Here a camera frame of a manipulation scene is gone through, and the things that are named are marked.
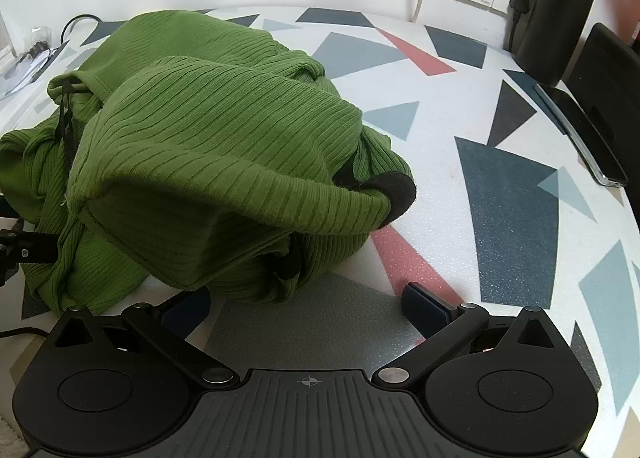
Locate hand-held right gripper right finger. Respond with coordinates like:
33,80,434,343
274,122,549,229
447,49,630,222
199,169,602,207
371,282,564,389

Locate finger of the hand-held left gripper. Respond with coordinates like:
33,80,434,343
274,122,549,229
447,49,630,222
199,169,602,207
0,227,60,289

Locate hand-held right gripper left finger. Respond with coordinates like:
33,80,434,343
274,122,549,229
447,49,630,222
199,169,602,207
47,283,240,389

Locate green ribbed sweater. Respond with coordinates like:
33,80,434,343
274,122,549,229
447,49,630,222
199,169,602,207
0,10,418,316

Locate clear plastic bag with items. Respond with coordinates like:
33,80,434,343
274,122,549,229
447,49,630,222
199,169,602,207
0,25,71,100

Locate geometric patterned tablecloth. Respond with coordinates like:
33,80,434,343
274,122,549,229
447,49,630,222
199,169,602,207
0,5,640,458

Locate smartphone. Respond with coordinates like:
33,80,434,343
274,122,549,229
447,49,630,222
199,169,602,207
535,83,629,188

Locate black box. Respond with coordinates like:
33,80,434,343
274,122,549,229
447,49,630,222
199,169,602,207
570,23,640,179

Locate black plug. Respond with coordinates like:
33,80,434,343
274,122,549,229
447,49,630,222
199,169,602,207
508,0,532,53

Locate black water bottle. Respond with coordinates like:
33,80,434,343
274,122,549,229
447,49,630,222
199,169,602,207
515,0,601,87

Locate thin black cable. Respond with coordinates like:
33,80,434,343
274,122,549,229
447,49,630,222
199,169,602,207
0,327,53,340

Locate looped black cable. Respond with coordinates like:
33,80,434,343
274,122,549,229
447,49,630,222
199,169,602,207
60,14,104,40

